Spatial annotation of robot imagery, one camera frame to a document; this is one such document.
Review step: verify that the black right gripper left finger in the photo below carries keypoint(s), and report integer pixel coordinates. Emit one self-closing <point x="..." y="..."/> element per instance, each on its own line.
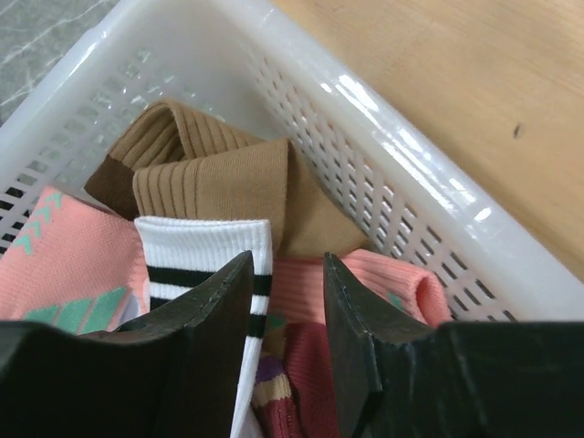
<point x="102" y="384"/>

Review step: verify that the tan brown sock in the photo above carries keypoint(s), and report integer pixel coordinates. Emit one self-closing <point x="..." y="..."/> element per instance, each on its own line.
<point x="177" y="162"/>

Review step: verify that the wooden hanger stand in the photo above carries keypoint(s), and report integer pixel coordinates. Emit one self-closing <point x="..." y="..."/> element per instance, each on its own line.
<point x="497" y="85"/>

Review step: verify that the pink sock left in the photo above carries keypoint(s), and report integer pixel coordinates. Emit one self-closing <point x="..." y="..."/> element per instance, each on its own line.
<point x="74" y="267"/>

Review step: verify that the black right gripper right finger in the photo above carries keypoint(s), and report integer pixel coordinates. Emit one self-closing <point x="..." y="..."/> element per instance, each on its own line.
<point x="397" y="377"/>

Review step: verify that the purple striped sock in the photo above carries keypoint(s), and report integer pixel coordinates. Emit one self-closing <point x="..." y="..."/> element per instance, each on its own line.
<point x="293" y="394"/>

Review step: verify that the white plastic laundry basket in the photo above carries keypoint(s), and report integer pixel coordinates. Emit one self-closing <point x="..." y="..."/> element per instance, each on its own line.
<point x="251" y="66"/>

